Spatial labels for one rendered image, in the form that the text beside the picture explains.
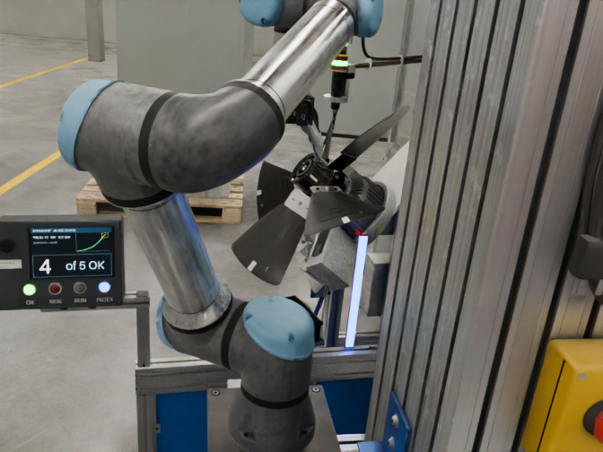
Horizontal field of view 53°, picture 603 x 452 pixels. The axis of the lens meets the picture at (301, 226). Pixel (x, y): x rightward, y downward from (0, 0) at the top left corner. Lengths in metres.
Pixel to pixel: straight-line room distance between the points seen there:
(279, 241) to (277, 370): 0.93
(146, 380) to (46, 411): 1.32
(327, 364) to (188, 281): 0.78
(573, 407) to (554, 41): 0.33
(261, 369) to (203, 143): 0.44
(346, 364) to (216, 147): 1.07
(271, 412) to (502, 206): 0.60
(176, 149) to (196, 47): 8.25
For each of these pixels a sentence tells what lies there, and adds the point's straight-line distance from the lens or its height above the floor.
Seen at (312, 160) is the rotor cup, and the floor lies 1.25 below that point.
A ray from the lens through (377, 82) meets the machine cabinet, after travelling 7.20.
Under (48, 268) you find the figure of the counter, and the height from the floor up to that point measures 1.16.
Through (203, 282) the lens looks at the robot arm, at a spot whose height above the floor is 1.33.
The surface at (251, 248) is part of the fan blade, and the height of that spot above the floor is 0.97.
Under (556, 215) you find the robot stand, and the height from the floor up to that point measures 1.59.
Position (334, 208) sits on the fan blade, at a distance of 1.66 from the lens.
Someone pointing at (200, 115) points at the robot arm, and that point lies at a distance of 0.68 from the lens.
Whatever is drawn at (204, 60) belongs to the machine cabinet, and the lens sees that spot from 8.91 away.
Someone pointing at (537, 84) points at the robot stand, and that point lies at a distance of 0.54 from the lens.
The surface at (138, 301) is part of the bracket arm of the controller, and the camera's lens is 1.47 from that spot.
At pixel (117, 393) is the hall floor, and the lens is 2.90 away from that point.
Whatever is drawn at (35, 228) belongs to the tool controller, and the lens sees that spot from 1.38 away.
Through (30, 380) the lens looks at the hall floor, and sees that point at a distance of 3.05.
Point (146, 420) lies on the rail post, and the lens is 1.67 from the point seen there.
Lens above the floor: 1.77
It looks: 23 degrees down
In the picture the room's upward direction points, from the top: 5 degrees clockwise
